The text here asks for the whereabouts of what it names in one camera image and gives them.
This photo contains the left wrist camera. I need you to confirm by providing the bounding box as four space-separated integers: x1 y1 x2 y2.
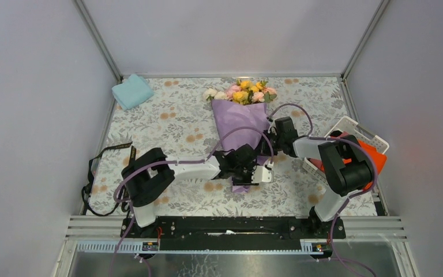
251 160 274 184

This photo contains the pink purple wrapping paper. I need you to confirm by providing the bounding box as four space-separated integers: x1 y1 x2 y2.
208 100 275 190

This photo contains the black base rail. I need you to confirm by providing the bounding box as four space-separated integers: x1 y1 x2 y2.
120 216 346 251

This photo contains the floral tablecloth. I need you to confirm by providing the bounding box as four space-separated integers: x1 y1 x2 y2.
85 76 379 218

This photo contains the light blue folded towel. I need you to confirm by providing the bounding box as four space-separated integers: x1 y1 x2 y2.
112 74 154 110

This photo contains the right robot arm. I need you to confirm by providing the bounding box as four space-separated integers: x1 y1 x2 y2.
257 117 378 238

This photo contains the pink fake flower stem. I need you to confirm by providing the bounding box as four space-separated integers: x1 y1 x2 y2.
224 81 277 105

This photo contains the orange cloth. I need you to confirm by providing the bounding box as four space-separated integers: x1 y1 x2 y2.
314 135 387 195

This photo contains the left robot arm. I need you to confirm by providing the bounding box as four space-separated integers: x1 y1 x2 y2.
122 144 272 237

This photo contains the white fake flower stem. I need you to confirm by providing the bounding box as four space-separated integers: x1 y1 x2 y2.
202 88 228 101

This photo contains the white plastic basket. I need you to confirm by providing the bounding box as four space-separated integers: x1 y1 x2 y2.
303 116 389 182

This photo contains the pink cloth in basket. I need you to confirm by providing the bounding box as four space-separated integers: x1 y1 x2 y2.
308 130 351 172

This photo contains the yellow fake flower stem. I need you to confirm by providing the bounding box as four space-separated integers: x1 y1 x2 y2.
227 79 268 105

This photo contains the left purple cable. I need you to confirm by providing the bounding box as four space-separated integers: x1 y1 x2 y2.
107 126 276 277

